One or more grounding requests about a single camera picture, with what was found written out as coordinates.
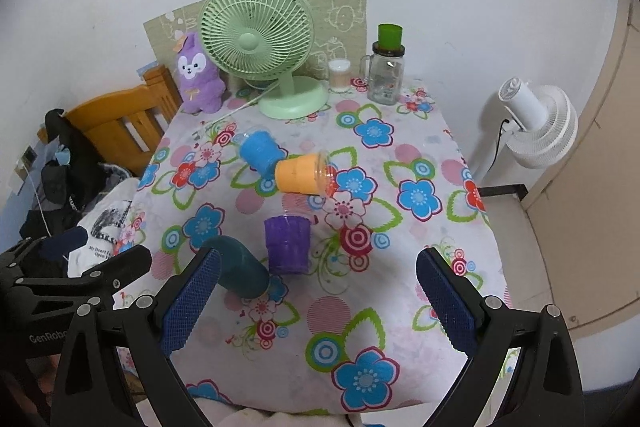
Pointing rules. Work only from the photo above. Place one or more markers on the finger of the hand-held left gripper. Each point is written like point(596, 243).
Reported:
point(20, 254)
point(125, 262)

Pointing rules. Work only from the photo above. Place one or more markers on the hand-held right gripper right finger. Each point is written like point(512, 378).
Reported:
point(447, 302)

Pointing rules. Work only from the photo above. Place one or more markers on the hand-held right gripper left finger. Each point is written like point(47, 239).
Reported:
point(192, 302)

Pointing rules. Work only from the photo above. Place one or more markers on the teal plastic cup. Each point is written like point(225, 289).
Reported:
point(245, 272)

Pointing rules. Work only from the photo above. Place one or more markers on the purple plastic cup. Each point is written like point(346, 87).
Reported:
point(287, 244)

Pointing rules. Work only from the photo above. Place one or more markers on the orange plastic cup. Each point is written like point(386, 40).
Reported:
point(300, 174)

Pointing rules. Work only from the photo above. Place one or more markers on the blue plastic cup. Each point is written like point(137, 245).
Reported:
point(260, 149)

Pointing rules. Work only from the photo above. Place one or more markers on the green plastic cup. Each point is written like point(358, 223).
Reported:
point(390, 37)

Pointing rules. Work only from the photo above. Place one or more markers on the white printed shirt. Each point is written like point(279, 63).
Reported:
point(100, 227)

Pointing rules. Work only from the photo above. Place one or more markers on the floral tablecloth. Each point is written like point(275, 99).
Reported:
point(400, 257)

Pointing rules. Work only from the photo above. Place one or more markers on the black clothing pile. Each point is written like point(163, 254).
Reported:
point(75, 157)

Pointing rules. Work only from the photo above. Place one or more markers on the wooden chair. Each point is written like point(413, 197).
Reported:
point(125, 107)

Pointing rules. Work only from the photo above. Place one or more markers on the beige door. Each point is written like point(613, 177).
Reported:
point(590, 207)

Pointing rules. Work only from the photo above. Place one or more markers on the white floor fan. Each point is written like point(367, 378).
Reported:
point(545, 127)

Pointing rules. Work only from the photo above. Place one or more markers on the purple plush toy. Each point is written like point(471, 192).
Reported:
point(196, 74)

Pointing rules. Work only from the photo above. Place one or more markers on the glass mug jar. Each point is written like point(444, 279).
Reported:
point(384, 77)

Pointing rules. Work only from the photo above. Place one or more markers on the cotton swab jar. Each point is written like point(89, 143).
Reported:
point(338, 77)

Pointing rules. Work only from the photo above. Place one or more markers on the green desk fan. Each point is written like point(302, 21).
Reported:
point(247, 42)

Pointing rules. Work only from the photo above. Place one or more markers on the green printed board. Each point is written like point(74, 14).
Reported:
point(345, 17)

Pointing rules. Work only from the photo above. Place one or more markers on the wall outlet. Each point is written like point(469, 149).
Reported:
point(30, 156)

